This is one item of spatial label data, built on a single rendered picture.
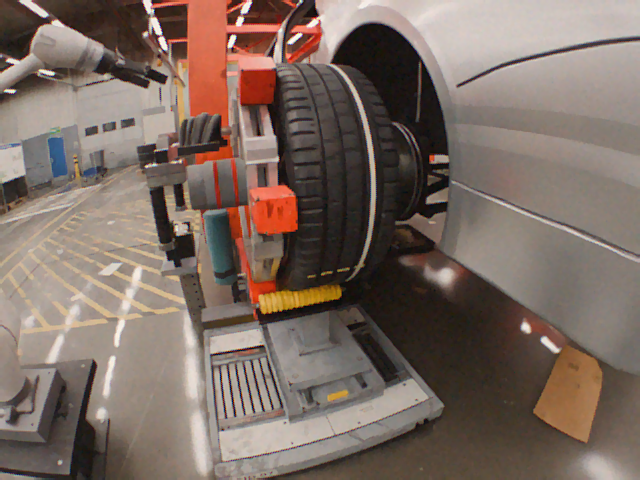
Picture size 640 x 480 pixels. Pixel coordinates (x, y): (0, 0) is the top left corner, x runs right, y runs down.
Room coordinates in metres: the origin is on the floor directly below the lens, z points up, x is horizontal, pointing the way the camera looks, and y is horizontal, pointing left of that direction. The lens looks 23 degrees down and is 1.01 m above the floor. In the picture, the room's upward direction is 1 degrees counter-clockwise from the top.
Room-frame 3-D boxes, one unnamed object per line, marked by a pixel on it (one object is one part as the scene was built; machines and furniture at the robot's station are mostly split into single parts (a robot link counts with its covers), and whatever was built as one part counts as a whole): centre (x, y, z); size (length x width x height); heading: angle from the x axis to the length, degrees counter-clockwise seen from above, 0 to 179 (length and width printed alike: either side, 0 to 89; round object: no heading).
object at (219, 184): (0.80, 0.26, 0.85); 0.21 x 0.14 x 0.14; 109
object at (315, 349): (0.88, 0.04, 0.32); 0.40 x 0.30 x 0.28; 19
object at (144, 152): (8.19, 4.77, 0.55); 1.40 x 0.80 x 1.09; 110
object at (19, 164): (5.30, 8.46, 0.98); 1.50 x 0.50 x 1.95; 22
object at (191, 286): (1.28, 0.70, 0.21); 0.10 x 0.10 x 0.42; 19
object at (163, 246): (0.59, 0.36, 0.83); 0.04 x 0.04 x 0.16
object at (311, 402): (0.86, 0.03, 0.13); 0.50 x 0.36 x 0.10; 19
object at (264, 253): (0.83, 0.20, 0.85); 0.54 x 0.07 x 0.54; 19
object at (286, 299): (0.75, 0.06, 0.51); 0.29 x 0.06 x 0.06; 109
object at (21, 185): (5.97, 9.75, 0.55); 1.40 x 0.80 x 1.09; 19
